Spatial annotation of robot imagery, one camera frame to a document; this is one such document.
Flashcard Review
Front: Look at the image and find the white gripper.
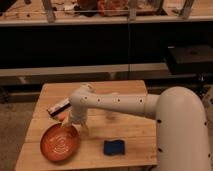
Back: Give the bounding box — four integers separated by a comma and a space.
61, 107, 89, 133

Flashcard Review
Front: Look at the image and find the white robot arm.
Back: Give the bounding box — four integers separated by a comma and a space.
64, 84, 211, 171

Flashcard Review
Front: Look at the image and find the orange carrot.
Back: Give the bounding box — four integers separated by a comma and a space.
58, 112, 68, 121

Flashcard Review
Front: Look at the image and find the black and white eraser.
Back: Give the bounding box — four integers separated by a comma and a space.
47, 98, 70, 117

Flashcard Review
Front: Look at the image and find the wooden table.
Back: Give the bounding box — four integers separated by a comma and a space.
15, 83, 156, 171

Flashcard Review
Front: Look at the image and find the blue sponge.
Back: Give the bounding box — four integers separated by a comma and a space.
103, 140, 125, 156

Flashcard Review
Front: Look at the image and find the black box on shelf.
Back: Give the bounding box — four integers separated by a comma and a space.
166, 45, 213, 74

